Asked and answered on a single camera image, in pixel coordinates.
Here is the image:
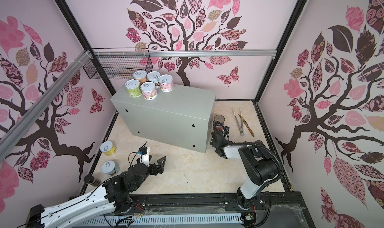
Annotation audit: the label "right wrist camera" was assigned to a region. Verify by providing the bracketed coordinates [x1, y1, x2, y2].
[213, 121, 230, 135]

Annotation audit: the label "metal tongs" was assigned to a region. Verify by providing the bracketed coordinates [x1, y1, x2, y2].
[233, 107, 244, 136]

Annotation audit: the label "teal label coconut can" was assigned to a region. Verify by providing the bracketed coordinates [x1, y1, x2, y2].
[147, 71, 161, 88]

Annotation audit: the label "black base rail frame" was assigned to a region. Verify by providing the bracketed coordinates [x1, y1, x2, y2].
[106, 192, 315, 228]

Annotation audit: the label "green label can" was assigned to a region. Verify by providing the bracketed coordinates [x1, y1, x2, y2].
[124, 79, 142, 98]

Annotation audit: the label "white slotted cable duct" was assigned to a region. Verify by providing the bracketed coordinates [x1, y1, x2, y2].
[75, 214, 243, 228]

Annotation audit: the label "pink label can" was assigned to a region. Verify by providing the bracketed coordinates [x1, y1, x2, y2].
[159, 74, 174, 92]
[140, 82, 158, 100]

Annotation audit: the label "small dark jar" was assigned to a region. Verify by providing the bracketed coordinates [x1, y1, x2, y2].
[84, 175, 101, 187]

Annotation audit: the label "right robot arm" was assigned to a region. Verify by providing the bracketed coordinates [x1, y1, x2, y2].
[210, 131, 283, 209]

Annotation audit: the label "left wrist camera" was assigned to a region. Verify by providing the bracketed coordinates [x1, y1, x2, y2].
[137, 147, 151, 167]

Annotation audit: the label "yellow label can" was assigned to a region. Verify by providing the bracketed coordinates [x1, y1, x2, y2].
[99, 141, 117, 156]

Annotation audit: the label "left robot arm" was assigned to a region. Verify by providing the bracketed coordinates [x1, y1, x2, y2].
[23, 157, 167, 228]

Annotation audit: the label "black wire mesh basket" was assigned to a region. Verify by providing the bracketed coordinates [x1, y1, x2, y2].
[83, 48, 153, 80]

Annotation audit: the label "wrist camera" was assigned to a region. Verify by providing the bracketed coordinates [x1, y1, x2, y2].
[213, 121, 230, 135]
[137, 147, 151, 167]

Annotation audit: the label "wooden handled knife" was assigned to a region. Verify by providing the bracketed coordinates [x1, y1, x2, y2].
[239, 115, 255, 137]

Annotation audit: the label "grey metal cabinet box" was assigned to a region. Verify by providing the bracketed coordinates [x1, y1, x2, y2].
[111, 85, 216, 153]

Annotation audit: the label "left aluminium rail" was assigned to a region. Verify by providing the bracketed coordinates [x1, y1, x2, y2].
[1, 50, 92, 161]

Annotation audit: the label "red tomato can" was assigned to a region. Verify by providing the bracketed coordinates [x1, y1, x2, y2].
[214, 115, 225, 124]

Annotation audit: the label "orange label can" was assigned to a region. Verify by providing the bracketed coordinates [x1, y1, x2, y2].
[133, 70, 148, 84]

